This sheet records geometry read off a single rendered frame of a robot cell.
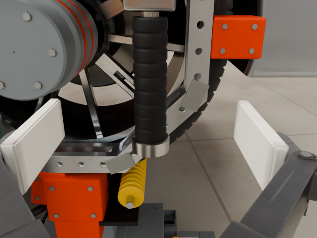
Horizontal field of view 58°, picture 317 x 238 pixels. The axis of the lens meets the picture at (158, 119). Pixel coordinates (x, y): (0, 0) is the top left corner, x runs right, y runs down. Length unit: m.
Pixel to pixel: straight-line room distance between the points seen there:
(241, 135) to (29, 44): 0.29
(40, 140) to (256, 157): 0.12
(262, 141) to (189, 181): 1.45
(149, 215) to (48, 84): 0.73
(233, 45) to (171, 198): 1.07
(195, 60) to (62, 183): 0.36
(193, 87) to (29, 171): 0.40
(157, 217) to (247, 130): 0.87
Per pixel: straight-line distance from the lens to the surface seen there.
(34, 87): 0.41
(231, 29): 0.52
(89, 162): 0.60
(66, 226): 0.71
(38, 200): 0.69
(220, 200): 1.50
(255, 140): 0.17
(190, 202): 1.46
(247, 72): 0.71
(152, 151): 0.32
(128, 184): 0.64
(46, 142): 0.19
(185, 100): 0.53
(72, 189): 0.64
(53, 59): 0.39
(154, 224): 1.01
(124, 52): 0.78
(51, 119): 0.20
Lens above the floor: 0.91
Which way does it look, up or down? 22 degrees down
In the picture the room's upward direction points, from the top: straight up
